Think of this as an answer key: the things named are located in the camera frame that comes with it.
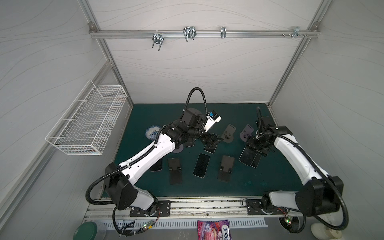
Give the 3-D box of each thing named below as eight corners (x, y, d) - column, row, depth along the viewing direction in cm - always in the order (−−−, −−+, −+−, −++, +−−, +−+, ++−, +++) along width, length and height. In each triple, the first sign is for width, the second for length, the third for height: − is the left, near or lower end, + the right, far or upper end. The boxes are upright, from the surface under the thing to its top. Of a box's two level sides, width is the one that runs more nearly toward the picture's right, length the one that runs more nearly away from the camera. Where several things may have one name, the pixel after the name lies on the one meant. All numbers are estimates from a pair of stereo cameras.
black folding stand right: (216, 178, 85) (219, 170, 76) (220, 163, 92) (223, 153, 82) (228, 182, 84) (232, 175, 75) (231, 166, 90) (235, 157, 81)
